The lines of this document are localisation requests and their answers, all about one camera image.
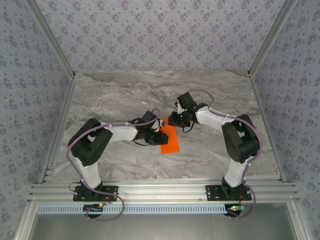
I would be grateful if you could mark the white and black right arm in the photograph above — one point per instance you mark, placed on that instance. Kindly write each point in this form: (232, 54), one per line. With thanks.
(240, 140)

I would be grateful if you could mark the aluminium side rail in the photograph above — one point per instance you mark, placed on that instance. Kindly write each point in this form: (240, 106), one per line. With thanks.
(265, 125)
(59, 130)

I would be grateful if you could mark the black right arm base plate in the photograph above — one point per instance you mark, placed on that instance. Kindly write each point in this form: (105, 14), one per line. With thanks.
(212, 193)

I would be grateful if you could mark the orange paper sheet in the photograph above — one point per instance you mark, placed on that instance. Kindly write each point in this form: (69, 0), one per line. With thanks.
(172, 143)

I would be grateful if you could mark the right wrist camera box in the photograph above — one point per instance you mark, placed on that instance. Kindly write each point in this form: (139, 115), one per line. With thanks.
(179, 108)

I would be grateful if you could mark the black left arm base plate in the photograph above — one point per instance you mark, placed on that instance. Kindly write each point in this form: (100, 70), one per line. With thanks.
(110, 193)

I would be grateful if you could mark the small black circuit board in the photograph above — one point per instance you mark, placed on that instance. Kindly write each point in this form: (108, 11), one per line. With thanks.
(235, 208)
(93, 208)

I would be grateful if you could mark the aluminium frame post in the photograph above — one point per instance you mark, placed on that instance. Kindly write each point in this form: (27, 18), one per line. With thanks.
(271, 37)
(52, 37)

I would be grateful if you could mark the grey metal panel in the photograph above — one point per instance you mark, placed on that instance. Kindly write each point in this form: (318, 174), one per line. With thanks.
(162, 230)

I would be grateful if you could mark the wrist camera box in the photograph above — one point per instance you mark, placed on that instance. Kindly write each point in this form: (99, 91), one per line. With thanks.
(162, 123)
(179, 108)

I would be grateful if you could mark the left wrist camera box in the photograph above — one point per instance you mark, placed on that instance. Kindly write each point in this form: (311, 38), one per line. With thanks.
(162, 123)

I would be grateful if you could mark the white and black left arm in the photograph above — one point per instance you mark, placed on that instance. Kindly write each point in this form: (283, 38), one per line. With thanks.
(87, 150)

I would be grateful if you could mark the aluminium frame beam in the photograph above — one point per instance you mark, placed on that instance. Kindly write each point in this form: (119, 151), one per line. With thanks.
(162, 191)

